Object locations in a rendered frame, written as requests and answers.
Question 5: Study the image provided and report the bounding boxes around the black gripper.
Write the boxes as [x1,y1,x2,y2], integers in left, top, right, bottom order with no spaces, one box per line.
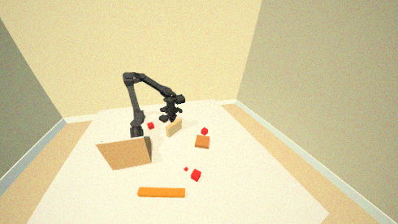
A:
[159,106,183,123]

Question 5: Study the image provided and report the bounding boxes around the small red block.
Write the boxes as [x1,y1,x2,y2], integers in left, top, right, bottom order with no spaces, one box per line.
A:
[191,169,201,182]
[201,127,208,136]
[147,123,154,130]

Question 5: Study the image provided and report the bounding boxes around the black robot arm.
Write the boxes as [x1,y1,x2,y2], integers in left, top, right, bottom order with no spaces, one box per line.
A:
[123,71,185,138]

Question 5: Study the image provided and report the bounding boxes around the orange flat bar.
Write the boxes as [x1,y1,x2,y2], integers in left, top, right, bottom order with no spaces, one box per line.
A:
[137,187,185,198]

